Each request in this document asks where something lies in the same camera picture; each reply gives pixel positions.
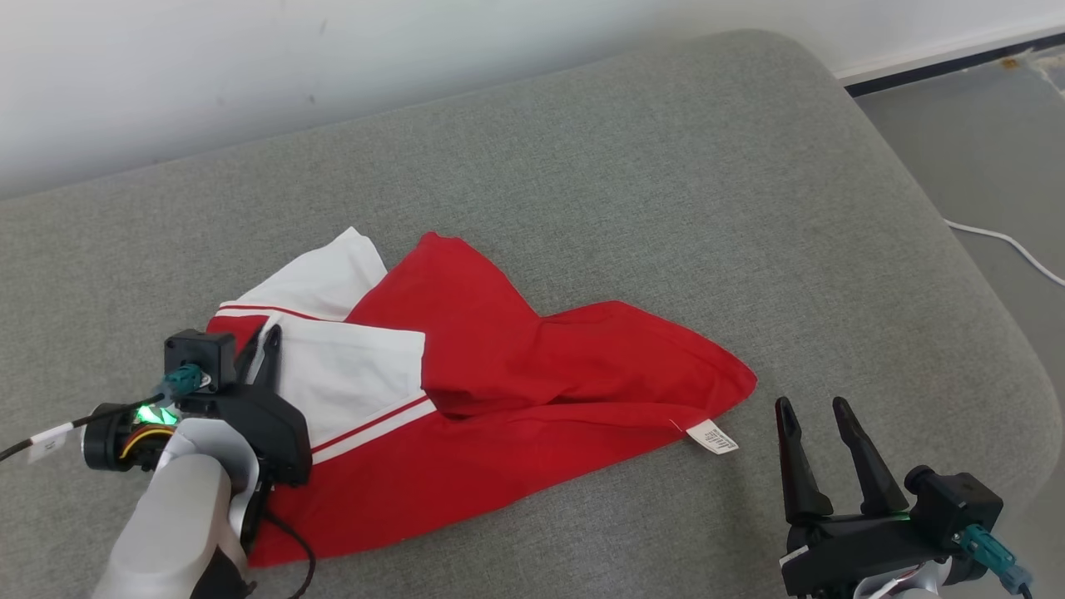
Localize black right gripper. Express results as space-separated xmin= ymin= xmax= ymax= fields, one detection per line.
xmin=775 ymin=396 xmax=959 ymax=599

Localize red jersey with large 23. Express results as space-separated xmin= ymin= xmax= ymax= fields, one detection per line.
xmin=206 ymin=226 xmax=758 ymax=568

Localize black baseboard strip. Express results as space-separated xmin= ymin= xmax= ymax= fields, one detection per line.
xmin=845 ymin=32 xmax=1065 ymax=97

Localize right camera cable teal plug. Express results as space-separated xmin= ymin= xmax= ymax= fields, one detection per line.
xmin=957 ymin=524 xmax=1035 ymax=599

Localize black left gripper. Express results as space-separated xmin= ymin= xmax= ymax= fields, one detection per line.
xmin=177 ymin=324 xmax=314 ymax=550

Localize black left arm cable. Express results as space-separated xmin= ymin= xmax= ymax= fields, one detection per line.
xmin=0 ymin=398 xmax=171 ymax=463

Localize white floor cable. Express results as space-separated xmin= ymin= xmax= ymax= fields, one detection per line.
xmin=944 ymin=218 xmax=1065 ymax=288

